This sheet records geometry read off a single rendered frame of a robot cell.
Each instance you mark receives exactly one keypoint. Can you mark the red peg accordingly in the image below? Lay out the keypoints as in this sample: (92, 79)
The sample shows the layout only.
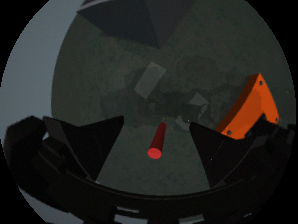
(155, 150)

